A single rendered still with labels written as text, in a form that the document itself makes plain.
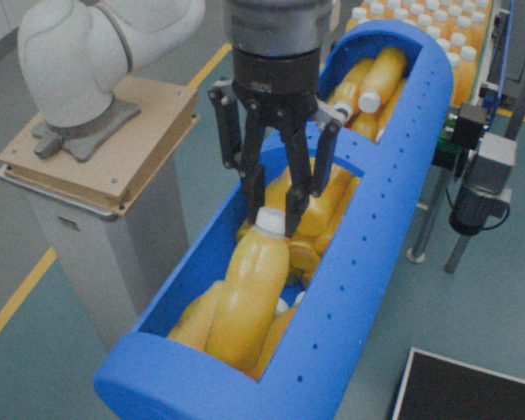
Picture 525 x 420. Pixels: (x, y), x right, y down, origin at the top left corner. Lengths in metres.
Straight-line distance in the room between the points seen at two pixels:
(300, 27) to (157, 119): 0.71
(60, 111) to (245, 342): 0.59
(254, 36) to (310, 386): 0.36
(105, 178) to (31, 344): 1.23
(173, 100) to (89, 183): 0.27
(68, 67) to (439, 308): 1.65
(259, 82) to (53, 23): 0.58
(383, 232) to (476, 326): 1.44
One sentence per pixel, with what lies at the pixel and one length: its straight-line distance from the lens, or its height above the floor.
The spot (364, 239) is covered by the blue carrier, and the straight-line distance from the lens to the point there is 0.67.
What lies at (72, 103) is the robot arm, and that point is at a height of 1.17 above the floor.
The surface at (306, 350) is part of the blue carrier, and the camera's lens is 0.56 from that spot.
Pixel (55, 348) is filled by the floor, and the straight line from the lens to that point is 2.04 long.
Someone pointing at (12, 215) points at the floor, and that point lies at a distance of 2.56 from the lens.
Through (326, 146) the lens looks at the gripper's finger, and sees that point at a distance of 0.45.
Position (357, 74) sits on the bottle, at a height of 1.13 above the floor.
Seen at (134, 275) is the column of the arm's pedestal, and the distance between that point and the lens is 1.22.
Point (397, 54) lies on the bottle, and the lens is 1.09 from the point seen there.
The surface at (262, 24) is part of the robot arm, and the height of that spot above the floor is 1.53.
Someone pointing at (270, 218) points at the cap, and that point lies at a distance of 0.55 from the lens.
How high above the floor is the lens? 1.70
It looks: 47 degrees down
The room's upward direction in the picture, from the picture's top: straight up
